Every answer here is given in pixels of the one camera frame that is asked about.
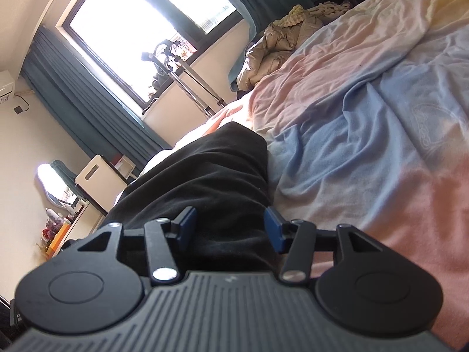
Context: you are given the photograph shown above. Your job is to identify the cream knit blanket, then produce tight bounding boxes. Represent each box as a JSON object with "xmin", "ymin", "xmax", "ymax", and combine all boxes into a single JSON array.
[{"xmin": 276, "ymin": 3, "xmax": 352, "ymax": 28}]

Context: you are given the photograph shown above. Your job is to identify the white chair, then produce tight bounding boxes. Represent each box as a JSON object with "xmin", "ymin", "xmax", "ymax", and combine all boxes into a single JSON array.
[{"xmin": 75, "ymin": 154, "xmax": 127, "ymax": 215}]

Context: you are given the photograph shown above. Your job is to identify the white dresser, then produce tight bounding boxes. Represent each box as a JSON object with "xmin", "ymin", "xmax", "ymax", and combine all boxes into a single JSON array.
[{"xmin": 44, "ymin": 198, "xmax": 107, "ymax": 261}]

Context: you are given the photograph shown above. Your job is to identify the garment steamer stand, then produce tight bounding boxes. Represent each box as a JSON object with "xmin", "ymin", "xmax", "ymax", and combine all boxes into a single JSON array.
[{"xmin": 141, "ymin": 38, "xmax": 228, "ymax": 118}]

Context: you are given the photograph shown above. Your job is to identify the lit vanity mirror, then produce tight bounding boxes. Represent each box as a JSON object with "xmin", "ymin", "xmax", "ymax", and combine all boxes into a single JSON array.
[{"xmin": 36, "ymin": 159, "xmax": 86, "ymax": 209}]

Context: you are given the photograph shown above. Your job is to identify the black wall plug with cable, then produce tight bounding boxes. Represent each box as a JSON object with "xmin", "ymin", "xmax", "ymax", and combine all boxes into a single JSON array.
[{"xmin": 13, "ymin": 93, "xmax": 32, "ymax": 115}]

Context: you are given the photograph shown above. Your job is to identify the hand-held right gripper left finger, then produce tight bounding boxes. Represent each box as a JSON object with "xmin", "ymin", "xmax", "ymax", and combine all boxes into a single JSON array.
[{"xmin": 75, "ymin": 206, "xmax": 198, "ymax": 286}]

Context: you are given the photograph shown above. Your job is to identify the dark framed window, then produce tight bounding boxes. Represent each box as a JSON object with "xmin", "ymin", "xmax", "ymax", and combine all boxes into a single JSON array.
[{"xmin": 55, "ymin": 0, "xmax": 245, "ymax": 116}]

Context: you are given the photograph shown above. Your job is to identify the white air conditioner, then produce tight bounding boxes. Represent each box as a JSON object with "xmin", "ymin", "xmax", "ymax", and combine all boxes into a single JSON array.
[{"xmin": 0, "ymin": 70, "xmax": 17, "ymax": 105}]

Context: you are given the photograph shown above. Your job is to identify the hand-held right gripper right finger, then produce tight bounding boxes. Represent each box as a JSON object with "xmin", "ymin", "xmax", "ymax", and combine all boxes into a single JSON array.
[{"xmin": 264, "ymin": 206, "xmax": 382, "ymax": 286}]

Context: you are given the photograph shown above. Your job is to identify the pastel bed sheet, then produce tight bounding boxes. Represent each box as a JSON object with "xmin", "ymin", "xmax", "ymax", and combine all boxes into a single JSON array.
[{"xmin": 141, "ymin": 0, "xmax": 469, "ymax": 349}]

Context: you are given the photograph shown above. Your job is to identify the black cotton garment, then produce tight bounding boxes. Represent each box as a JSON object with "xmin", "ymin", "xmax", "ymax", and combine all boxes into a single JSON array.
[{"xmin": 106, "ymin": 122, "xmax": 294, "ymax": 275}]

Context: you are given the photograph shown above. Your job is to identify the orange box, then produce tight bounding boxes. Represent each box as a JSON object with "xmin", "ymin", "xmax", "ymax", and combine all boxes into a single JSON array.
[{"xmin": 46, "ymin": 224, "xmax": 70, "ymax": 257}]

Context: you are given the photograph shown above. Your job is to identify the white side cart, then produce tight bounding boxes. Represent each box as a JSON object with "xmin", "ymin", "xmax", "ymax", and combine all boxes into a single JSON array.
[{"xmin": 110, "ymin": 154, "xmax": 138, "ymax": 180}]

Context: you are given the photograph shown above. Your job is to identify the beige down jacket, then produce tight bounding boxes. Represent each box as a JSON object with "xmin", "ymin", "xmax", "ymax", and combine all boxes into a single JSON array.
[{"xmin": 236, "ymin": 18, "xmax": 325, "ymax": 90}]

